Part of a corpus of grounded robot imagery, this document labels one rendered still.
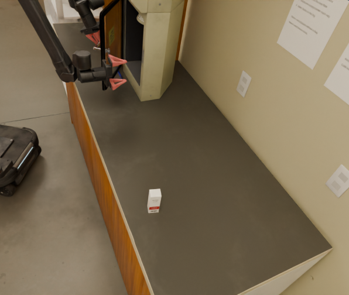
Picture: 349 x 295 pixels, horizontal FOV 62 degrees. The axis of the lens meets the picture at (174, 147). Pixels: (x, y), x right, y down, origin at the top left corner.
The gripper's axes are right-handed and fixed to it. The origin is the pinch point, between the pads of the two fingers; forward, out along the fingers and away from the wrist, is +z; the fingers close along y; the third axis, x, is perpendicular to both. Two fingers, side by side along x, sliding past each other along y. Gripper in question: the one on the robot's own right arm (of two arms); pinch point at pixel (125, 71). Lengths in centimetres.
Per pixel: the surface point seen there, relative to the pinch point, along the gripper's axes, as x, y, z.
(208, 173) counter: -48, -25, 24
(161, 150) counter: -28.5, -25.5, 8.9
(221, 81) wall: 0, -13, 56
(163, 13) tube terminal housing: 8.8, 21.3, 19.8
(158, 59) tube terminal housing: 8.8, -1.4, 20.0
